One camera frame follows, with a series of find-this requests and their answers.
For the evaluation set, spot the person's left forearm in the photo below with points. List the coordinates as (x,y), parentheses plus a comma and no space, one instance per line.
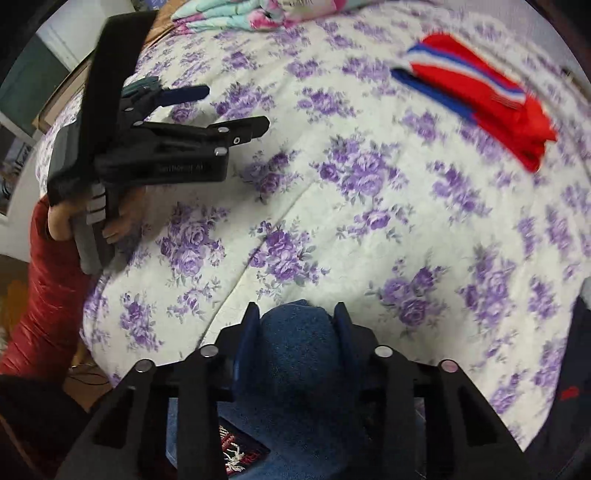
(41,295)

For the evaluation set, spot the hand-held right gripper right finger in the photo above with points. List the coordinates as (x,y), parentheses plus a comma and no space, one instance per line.
(344,341)

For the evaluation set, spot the red blue white garment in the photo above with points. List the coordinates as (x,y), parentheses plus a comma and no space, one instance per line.
(480,99)

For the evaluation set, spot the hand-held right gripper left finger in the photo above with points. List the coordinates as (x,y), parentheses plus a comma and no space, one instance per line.
(246,344)

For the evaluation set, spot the folded floral blanket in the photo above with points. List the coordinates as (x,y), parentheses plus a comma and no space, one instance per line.
(258,11)

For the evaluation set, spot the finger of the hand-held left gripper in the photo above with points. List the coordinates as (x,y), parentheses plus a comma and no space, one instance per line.
(184,94)
(217,130)

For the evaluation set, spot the orange brown cloth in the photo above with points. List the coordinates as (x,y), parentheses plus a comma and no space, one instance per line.
(154,32)

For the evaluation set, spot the dark cloth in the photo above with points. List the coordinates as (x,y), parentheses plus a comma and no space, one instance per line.
(563,392)

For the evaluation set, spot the purple floral bedsheet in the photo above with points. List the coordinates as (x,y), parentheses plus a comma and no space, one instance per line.
(369,207)

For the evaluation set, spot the person's left hand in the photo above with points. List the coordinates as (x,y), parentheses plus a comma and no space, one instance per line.
(122,217)

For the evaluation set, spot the blue denim pants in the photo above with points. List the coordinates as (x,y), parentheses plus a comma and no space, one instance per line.
(291,383)

